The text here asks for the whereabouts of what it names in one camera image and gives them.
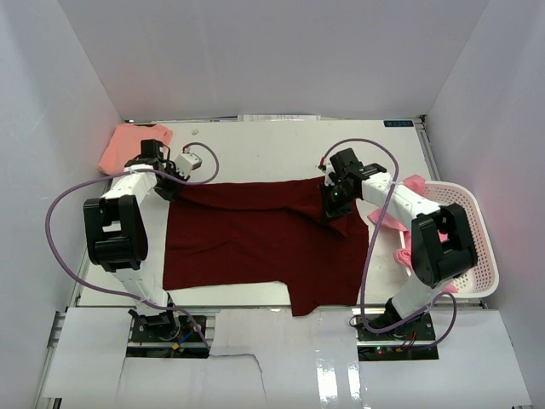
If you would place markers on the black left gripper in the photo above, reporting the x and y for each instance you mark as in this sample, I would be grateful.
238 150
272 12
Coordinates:
170 195

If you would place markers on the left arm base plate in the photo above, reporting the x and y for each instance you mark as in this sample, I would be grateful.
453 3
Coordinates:
166 327

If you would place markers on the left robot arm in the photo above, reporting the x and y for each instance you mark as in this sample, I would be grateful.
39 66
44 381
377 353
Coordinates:
115 231

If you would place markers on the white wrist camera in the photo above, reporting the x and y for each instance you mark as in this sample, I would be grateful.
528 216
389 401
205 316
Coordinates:
328 171
186 163

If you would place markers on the papers behind table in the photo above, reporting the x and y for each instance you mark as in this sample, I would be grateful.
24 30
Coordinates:
278 118

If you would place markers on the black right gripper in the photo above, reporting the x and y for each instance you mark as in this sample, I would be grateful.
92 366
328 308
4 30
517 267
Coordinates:
331 211

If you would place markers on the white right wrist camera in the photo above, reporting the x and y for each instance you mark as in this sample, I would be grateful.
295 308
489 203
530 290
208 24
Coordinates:
328 171

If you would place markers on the pink t shirt in basket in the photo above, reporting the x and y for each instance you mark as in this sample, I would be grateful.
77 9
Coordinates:
399 205

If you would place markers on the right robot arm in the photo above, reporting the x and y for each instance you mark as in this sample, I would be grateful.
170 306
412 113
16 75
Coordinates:
441 247

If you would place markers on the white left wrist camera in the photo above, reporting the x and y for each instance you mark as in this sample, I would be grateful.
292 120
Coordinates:
186 163

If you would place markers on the dark red t shirt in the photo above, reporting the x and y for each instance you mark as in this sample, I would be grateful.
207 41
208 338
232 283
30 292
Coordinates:
248 233

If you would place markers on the folded salmon t shirt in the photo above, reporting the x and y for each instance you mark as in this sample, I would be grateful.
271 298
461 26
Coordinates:
125 145

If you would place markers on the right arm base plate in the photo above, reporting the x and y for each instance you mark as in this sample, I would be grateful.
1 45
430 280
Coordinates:
418 330

